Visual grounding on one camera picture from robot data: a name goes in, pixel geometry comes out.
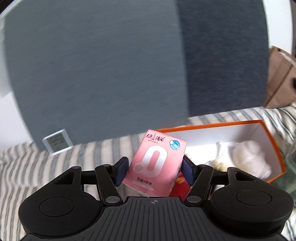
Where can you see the dark grey headboard panel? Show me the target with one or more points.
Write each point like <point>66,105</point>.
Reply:
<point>219,58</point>

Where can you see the pink tissue pack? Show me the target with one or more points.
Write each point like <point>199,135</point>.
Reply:
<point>152,162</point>

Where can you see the red snack packet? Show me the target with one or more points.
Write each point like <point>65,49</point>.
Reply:
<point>179,187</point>

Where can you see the orange cardboard box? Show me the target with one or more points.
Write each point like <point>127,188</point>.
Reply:
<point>208,136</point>

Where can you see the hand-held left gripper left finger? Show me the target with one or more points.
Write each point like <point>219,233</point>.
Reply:
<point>121,170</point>

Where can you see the light grey headboard panel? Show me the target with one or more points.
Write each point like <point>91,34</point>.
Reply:
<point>92,69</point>

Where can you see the white plush toy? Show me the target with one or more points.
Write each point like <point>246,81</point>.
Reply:
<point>249,155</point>

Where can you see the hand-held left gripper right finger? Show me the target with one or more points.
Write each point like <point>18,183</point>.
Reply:
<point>187,172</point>

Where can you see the brown paper bag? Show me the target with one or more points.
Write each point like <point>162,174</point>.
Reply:
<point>279,76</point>

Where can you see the white digital clock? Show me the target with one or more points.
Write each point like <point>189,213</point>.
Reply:
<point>56,141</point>

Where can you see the white wall plate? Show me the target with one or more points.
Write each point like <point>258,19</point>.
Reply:
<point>3,69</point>

